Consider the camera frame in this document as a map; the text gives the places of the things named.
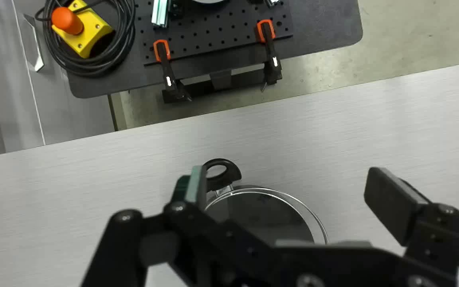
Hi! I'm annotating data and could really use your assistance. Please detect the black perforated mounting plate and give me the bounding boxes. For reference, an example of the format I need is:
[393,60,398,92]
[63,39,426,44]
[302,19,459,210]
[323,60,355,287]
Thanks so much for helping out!
[135,0,293,65]

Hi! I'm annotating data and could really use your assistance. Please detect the glass pot lid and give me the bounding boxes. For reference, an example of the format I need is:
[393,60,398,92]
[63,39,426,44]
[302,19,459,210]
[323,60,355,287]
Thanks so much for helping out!
[202,183,328,247]

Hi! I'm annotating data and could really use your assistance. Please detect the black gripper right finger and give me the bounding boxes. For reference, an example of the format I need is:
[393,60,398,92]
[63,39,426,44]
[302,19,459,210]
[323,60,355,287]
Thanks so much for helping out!
[363,167,430,245]

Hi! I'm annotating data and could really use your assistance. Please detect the orange black clamp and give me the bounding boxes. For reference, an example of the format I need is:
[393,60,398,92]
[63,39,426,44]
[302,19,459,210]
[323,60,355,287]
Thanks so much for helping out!
[152,38,191,103]
[256,17,281,84]

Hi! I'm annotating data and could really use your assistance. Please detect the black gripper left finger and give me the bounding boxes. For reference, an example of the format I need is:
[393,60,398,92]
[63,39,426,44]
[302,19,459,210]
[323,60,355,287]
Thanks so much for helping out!
[170,165,206,208]

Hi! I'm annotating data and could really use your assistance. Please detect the black cooking pot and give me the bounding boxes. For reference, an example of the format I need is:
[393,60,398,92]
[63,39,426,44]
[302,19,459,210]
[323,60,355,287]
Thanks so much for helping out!
[199,156,328,247]

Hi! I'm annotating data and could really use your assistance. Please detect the yellow emergency stop button box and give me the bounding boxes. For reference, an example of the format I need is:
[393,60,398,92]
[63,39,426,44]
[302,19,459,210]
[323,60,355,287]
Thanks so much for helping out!
[50,0,112,58]

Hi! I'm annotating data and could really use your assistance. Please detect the orange black clamp right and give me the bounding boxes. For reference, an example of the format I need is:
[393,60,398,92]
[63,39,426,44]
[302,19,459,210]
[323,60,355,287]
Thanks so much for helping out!
[256,17,281,84]

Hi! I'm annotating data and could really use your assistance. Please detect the orange black clamp left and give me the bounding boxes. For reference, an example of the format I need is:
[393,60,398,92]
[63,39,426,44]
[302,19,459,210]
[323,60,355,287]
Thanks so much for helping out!
[152,38,191,103]

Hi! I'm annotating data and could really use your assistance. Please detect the black coiled cable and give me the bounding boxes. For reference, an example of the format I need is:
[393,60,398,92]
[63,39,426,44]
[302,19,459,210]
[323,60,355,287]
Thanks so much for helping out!
[34,0,138,78]

